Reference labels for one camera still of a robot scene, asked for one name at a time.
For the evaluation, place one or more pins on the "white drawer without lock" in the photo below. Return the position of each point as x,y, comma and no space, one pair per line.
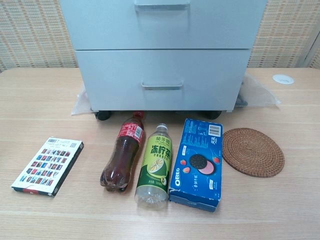
112,75

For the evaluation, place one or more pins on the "white drawer with lock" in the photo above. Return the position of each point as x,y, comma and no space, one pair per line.
100,25

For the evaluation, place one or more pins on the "lemon tea bottle green label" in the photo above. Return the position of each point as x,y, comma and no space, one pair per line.
155,162

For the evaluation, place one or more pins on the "blue Oreo cookie box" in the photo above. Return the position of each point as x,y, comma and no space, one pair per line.
197,150

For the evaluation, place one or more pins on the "black caster wheel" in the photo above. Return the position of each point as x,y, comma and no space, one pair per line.
213,114
103,115

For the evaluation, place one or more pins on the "cola bottle red label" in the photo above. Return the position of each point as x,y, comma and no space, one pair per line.
122,160

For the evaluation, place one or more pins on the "round cork coaster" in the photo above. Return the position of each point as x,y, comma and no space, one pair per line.
252,152

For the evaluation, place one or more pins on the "clear plastic sheet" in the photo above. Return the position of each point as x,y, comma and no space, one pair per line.
262,95

